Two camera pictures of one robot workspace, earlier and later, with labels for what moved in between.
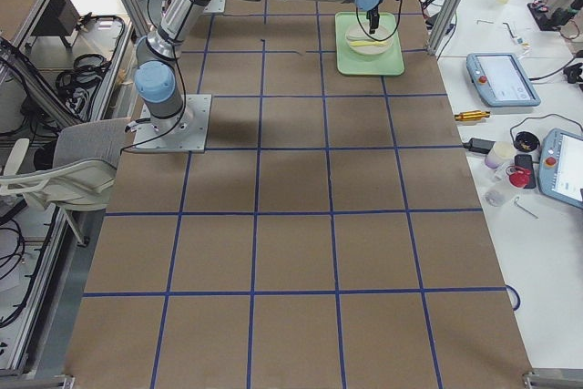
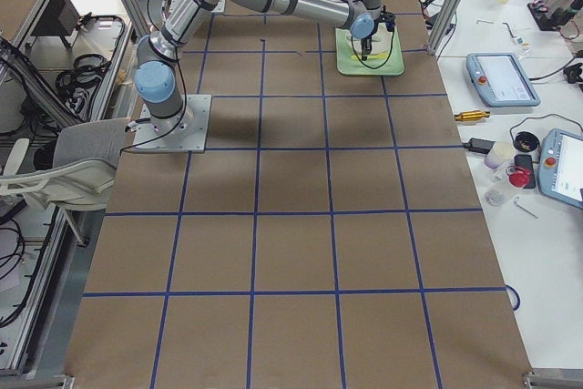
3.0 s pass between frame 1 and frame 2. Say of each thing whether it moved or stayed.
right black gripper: moved
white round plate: stayed
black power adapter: stayed
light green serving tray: stayed
